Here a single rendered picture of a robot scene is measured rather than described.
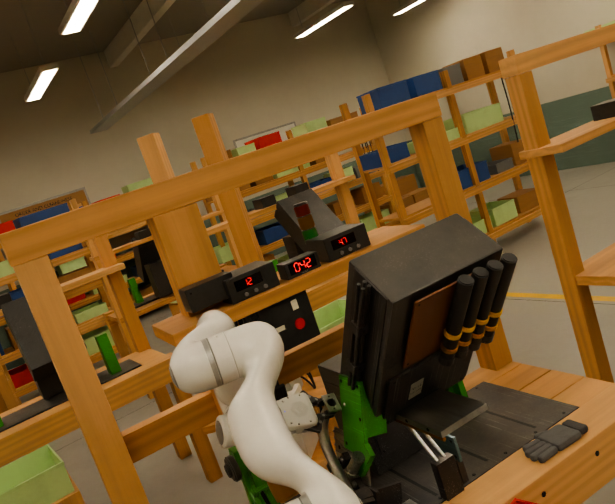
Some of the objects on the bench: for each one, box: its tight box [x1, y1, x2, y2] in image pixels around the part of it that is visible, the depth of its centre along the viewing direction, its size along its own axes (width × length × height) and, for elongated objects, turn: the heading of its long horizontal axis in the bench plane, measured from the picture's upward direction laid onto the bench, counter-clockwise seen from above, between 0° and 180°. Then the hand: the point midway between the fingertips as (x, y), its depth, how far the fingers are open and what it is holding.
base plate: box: [283, 381, 580, 504], centre depth 188 cm, size 42×110×2 cm, turn 0°
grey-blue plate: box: [434, 434, 469, 484], centre depth 176 cm, size 10×2×14 cm, turn 90°
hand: (326, 407), depth 176 cm, fingers closed on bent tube, 3 cm apart
